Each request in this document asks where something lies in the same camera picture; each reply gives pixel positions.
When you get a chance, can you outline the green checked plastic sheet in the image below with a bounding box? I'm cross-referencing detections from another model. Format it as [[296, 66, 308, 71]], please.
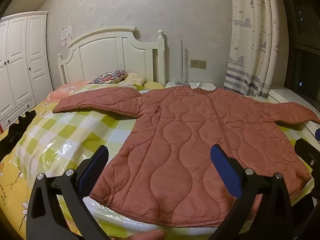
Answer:
[[15, 82, 320, 235]]

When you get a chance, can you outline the large white wall paper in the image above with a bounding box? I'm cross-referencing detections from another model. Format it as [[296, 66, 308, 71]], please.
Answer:
[[61, 24, 73, 40]]

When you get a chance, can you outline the dark window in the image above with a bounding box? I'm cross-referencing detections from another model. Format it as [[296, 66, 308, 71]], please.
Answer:
[[280, 0, 320, 96]]

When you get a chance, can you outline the yellow orange floral bedsheet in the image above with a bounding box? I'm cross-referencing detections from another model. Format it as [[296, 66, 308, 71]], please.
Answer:
[[0, 81, 93, 240]]

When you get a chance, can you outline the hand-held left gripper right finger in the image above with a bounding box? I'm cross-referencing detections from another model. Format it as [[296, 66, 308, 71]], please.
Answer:
[[210, 144, 294, 240]]

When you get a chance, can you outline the white charger with cable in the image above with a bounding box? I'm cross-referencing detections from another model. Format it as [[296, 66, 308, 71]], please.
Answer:
[[185, 76, 206, 89]]

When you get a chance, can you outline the white wooden headboard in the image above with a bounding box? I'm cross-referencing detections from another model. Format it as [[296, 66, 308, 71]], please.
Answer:
[[57, 26, 167, 85]]

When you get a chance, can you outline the boat print curtain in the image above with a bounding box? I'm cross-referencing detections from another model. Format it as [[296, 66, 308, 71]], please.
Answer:
[[224, 0, 281, 98]]

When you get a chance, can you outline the colourful patterned pillow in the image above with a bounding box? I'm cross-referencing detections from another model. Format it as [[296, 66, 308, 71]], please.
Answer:
[[91, 70, 128, 84]]

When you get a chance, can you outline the white nightstand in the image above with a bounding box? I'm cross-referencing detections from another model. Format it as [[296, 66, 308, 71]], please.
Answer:
[[165, 81, 217, 92]]

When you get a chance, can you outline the yellow floral pillow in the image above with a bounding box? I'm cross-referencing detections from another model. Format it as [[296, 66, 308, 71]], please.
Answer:
[[122, 72, 146, 86]]

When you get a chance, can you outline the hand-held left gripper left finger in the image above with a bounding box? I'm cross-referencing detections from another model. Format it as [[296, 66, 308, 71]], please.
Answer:
[[25, 144, 110, 240]]

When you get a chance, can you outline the black garment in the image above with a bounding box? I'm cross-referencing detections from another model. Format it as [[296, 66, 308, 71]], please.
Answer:
[[0, 110, 37, 161]]

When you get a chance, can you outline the person's left hand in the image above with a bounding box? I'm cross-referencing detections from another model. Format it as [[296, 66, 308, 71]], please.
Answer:
[[125, 230, 166, 240]]

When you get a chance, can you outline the plain yellow pillow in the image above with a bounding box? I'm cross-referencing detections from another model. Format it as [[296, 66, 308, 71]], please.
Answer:
[[142, 81, 165, 90]]

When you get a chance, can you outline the white floor lamp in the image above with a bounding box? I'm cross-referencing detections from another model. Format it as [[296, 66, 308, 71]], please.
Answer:
[[172, 39, 187, 86]]

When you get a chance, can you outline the white wardrobe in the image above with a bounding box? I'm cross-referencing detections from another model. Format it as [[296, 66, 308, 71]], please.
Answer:
[[0, 11, 53, 130]]

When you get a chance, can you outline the white window sill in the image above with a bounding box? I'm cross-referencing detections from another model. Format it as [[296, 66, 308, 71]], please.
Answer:
[[269, 87, 320, 111]]

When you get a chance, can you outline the rust quilted jacket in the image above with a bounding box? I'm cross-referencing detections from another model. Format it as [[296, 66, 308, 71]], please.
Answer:
[[52, 85, 320, 228]]

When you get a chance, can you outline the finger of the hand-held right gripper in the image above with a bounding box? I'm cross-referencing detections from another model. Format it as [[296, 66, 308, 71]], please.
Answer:
[[294, 138, 320, 173]]

